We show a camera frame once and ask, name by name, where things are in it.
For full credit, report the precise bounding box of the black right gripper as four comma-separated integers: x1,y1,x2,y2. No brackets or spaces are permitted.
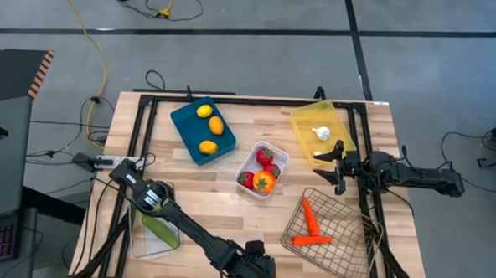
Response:
311,137,364,198

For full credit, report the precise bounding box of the white toy garlic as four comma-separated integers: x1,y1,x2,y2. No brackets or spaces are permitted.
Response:
311,125,332,142

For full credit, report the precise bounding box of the orange toy carrot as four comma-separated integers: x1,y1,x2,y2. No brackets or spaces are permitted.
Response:
290,234,333,248
301,196,323,238

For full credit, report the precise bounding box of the orange toy tomato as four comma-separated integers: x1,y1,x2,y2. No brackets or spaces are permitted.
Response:
251,169,277,195

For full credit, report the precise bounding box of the red strawberry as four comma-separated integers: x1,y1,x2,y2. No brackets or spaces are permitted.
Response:
236,171,256,190

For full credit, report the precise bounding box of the yellow toy lemon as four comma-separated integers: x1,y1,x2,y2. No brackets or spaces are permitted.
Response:
195,103,215,120

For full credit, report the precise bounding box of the yellow translucent plastic bin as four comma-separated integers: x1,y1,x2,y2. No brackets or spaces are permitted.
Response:
287,97,359,170

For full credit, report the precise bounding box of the white plastic bin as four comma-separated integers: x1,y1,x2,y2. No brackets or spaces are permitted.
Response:
233,138,292,201

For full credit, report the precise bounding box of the clear plastic bin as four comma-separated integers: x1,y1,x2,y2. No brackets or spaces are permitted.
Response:
126,178,184,262

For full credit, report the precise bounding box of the orange-yellow toy mango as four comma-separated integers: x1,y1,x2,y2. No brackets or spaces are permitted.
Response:
198,139,220,156
208,115,225,136

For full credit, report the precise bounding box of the teal plastic tray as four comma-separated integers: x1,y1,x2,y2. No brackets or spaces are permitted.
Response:
168,94,240,168

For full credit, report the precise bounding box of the power strip with adapter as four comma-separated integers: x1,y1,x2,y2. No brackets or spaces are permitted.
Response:
70,151,146,173

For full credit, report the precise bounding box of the grey desk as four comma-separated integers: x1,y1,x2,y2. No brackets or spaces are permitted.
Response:
0,94,34,224

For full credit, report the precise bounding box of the large black striped-edge floor mat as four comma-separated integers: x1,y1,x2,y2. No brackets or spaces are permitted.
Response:
0,47,56,107

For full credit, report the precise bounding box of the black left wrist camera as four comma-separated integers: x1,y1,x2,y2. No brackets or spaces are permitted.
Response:
245,239,266,258

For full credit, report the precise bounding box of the grey wire basket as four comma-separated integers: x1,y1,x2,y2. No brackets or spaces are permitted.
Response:
278,185,385,278

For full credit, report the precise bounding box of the black metal table frame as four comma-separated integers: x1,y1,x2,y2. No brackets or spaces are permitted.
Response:
70,90,439,278

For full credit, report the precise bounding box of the black looped floor cable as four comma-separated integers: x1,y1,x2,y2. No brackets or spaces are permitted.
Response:
143,69,167,93

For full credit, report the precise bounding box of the black cable with yellow plug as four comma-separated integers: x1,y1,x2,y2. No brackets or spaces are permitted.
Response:
118,0,204,23

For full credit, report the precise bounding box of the yellow power cable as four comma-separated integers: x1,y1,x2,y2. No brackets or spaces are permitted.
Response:
46,0,112,141

